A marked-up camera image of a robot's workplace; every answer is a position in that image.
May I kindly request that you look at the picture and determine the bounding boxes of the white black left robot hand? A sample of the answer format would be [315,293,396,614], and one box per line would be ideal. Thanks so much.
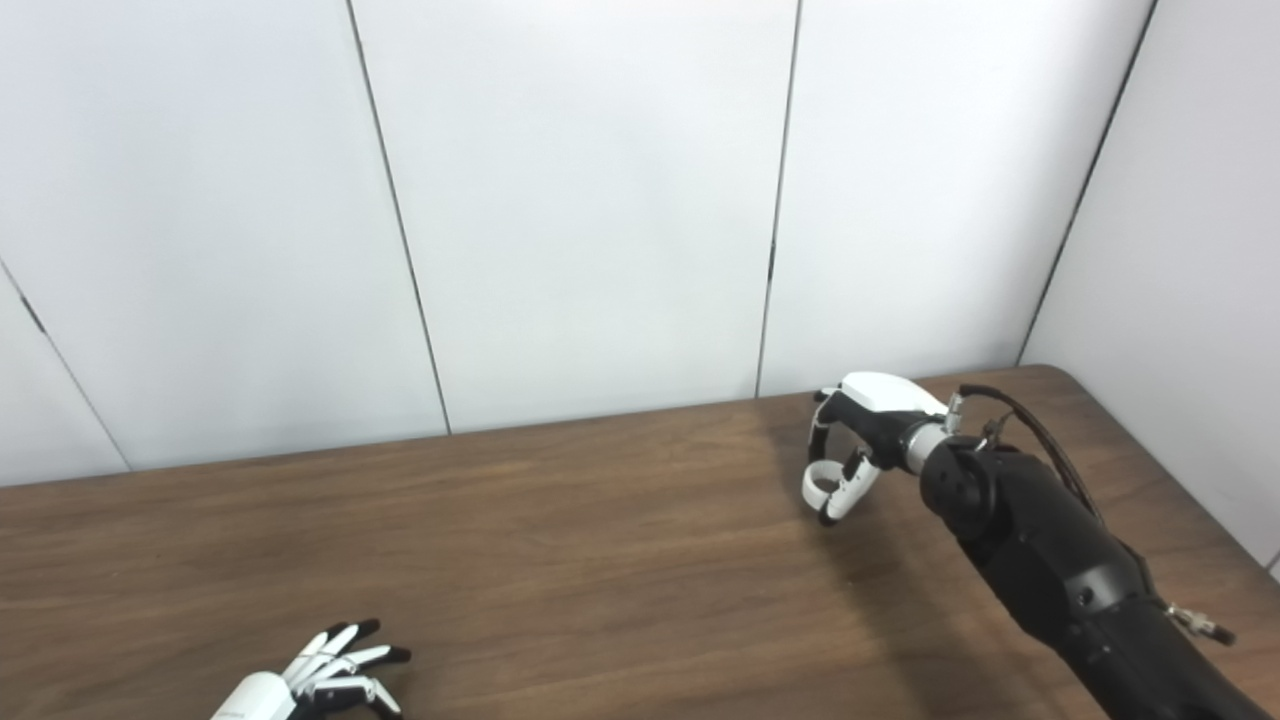
[210,618,413,720]

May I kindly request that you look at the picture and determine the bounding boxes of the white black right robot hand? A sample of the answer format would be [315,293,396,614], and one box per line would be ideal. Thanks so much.
[808,372,951,528]

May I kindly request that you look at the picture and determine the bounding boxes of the white plastic ring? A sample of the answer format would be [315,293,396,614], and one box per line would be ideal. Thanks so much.
[802,462,846,513]

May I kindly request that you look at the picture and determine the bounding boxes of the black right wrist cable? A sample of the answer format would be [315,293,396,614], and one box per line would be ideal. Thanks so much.
[945,384,1236,646]

